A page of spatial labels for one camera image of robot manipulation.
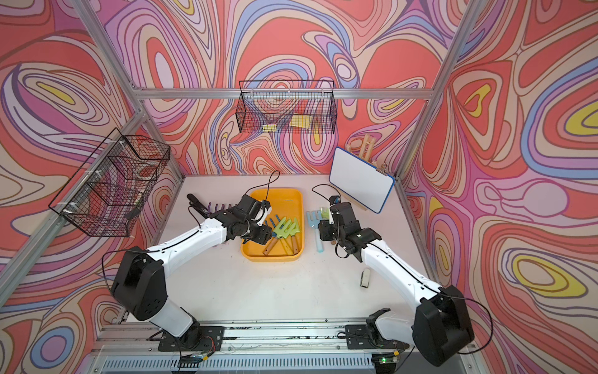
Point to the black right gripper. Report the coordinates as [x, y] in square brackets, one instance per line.
[324, 227]

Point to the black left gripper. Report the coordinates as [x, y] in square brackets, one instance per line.
[264, 236]

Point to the green hand rake wooden handle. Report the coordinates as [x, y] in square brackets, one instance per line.
[325, 213]

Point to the blue handled garden fork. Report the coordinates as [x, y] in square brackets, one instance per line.
[314, 217]

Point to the purple garden fork pink handle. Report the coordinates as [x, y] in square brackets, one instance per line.
[212, 207]

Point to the green garden fork wooden handle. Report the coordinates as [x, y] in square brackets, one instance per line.
[279, 235]

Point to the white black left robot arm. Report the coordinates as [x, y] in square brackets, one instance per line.
[140, 284]

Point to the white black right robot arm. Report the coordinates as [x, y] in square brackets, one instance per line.
[440, 326]

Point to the yellow plastic storage box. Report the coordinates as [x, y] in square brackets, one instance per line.
[285, 202]

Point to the blue framed whiteboard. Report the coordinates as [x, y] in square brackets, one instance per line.
[360, 179]

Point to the black stapler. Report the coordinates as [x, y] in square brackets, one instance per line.
[196, 205]

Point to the small white eraser block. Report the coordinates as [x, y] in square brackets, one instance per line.
[365, 278]

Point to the wooden easel stand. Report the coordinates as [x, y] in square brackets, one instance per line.
[366, 146]

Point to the black wire basket back wall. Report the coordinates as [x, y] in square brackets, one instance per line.
[287, 106]

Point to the black wire basket wall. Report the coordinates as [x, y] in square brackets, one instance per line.
[108, 192]
[287, 106]

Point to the black wire basket left wall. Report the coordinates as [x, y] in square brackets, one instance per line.
[108, 192]

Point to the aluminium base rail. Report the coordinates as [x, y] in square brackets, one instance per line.
[278, 346]

